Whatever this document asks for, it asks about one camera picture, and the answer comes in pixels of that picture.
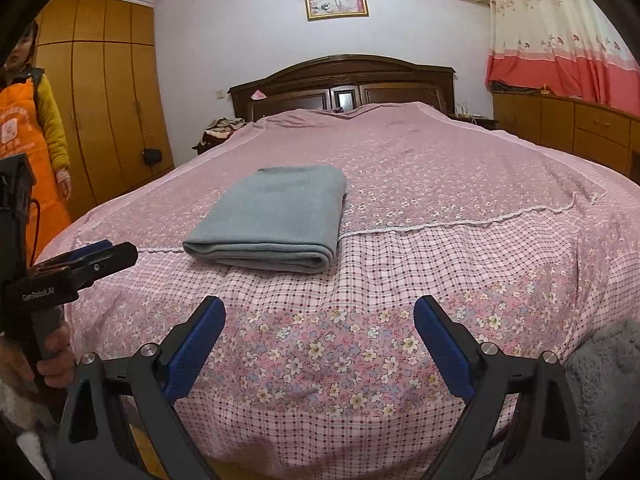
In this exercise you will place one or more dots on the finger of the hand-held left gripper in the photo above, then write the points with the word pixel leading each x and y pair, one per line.
pixel 110 260
pixel 87 251

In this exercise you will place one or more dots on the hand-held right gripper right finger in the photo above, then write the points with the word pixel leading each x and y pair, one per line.
pixel 442 347

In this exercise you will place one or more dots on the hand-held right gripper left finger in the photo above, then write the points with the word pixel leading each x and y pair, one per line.
pixel 195 347

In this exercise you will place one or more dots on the grey pants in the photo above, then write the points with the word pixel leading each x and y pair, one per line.
pixel 280 210

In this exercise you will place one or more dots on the person's left forearm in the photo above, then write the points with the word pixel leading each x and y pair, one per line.
pixel 25 440

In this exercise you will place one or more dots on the person's left hand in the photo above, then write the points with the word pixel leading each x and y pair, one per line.
pixel 60 360

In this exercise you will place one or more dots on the small black pouch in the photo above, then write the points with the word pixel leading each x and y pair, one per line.
pixel 152 156

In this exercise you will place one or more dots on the orange apron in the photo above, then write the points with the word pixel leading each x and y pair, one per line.
pixel 20 125

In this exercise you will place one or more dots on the dark wooden nightstand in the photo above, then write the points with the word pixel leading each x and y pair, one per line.
pixel 477 123
pixel 202 149

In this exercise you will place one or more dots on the wooden wardrobe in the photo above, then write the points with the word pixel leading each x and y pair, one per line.
pixel 100 100

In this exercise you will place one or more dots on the pink floral bedspread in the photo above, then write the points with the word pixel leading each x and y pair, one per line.
pixel 450 185

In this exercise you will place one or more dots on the grey fleece garment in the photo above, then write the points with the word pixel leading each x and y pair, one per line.
pixel 605 390

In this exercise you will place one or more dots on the small pink cloth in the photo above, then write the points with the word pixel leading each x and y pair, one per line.
pixel 259 95

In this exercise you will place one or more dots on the low wooden cabinet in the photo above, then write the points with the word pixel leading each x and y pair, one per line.
pixel 555 120

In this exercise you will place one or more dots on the dark wooden headboard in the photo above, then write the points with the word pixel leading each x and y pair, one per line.
pixel 395 92

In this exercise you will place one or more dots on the dark cloth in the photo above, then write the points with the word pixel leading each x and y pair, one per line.
pixel 505 86

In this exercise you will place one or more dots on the cream and red curtain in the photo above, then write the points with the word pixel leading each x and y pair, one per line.
pixel 550 30

